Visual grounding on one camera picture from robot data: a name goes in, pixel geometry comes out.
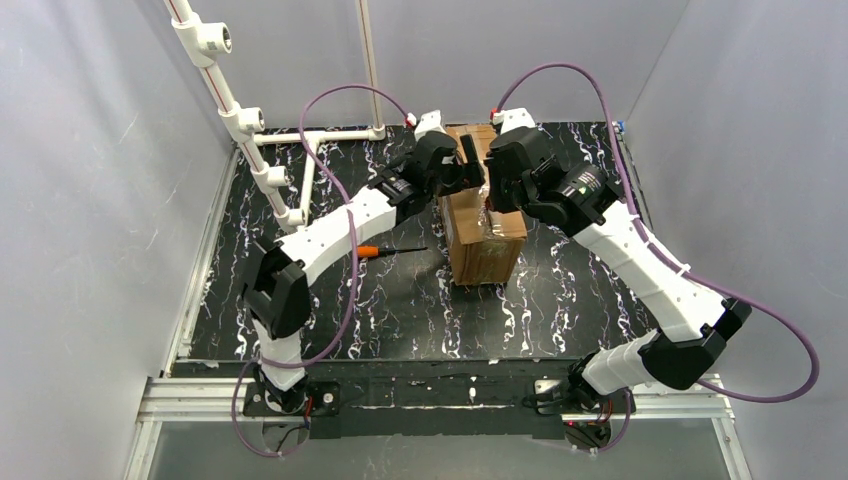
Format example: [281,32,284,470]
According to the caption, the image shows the brown cardboard express box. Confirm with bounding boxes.
[437,124,529,287]

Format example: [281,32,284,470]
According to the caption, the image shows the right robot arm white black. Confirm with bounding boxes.
[484,127,752,398]

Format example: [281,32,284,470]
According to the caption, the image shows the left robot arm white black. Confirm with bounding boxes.
[241,131,484,414]

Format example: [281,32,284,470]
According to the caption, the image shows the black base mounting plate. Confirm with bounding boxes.
[239,359,637,439]

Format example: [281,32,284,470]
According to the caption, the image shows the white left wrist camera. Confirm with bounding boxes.
[405,109,446,141]

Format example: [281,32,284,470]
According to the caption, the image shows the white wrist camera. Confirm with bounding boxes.
[490,108,536,135]
[405,109,446,141]

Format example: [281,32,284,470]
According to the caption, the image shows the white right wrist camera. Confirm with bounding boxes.
[490,108,536,135]

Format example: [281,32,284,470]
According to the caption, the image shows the orange handled screwdriver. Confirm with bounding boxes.
[357,245,427,259]

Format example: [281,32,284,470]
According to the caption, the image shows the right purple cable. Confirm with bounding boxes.
[495,62,821,405]

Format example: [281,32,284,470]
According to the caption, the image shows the purple cable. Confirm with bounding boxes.
[495,62,821,405]
[229,83,412,460]

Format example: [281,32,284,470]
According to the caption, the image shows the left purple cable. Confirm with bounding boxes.
[229,83,412,460]

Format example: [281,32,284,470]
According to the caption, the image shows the white pvc pipe frame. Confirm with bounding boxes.
[162,0,388,233]

